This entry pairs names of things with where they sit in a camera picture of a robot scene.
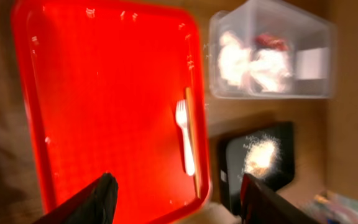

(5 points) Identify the white paper napkin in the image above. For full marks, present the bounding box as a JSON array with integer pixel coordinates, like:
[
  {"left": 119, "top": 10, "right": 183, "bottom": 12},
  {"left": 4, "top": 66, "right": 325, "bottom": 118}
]
[{"left": 218, "top": 31, "right": 293, "bottom": 93}]

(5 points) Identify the red snack wrapper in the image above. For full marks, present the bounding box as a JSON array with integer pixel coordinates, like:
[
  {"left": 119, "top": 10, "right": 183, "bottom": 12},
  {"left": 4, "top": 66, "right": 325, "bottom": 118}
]
[{"left": 254, "top": 33, "right": 289, "bottom": 51}]

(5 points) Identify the white plastic fork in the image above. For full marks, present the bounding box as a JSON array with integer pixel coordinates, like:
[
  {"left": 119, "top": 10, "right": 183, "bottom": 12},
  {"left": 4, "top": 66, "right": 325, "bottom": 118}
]
[{"left": 175, "top": 100, "right": 195, "bottom": 176}]

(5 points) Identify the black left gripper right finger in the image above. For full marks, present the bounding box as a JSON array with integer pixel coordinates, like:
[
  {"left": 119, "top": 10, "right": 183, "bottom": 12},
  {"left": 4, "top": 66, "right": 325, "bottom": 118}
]
[{"left": 241, "top": 174, "right": 318, "bottom": 224}]

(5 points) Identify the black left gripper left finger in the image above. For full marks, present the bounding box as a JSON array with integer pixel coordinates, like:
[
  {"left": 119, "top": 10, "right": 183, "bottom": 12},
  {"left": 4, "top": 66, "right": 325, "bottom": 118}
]
[{"left": 34, "top": 172, "right": 119, "bottom": 224}]

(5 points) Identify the wooden chopstick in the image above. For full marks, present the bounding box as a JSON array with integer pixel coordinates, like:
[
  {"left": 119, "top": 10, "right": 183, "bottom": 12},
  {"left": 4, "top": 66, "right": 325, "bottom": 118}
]
[{"left": 185, "top": 87, "right": 202, "bottom": 199}]

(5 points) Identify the clear plastic waste bin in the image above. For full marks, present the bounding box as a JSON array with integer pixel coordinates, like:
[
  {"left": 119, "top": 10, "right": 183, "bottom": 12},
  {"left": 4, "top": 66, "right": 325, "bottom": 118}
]
[{"left": 209, "top": 0, "right": 335, "bottom": 99}]

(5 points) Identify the black food waste tray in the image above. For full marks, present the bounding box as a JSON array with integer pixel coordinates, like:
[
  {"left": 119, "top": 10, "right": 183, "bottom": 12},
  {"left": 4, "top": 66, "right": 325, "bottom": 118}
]
[{"left": 218, "top": 121, "right": 295, "bottom": 215}]

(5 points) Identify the red plastic serving tray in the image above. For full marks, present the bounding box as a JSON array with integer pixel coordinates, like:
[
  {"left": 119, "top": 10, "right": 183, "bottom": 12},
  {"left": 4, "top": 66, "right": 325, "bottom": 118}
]
[{"left": 11, "top": 0, "right": 211, "bottom": 223}]

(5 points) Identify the pile of rice scraps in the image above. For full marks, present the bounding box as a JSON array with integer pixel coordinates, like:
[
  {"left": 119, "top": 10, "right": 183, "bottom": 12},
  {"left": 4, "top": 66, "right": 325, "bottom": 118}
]
[{"left": 237, "top": 134, "right": 281, "bottom": 182}]

